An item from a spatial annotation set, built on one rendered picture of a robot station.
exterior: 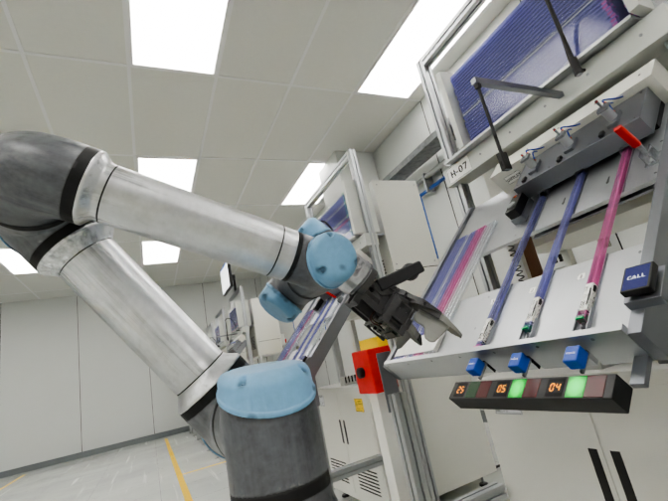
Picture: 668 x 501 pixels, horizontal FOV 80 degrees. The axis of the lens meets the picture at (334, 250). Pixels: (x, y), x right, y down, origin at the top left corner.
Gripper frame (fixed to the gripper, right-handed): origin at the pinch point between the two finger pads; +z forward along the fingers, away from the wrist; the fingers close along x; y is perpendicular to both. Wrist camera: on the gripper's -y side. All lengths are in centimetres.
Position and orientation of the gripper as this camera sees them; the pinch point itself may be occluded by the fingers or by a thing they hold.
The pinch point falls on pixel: (440, 337)
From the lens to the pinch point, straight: 84.0
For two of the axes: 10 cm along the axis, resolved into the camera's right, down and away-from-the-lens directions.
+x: 4.0, -3.2, -8.6
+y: -5.2, 7.0, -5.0
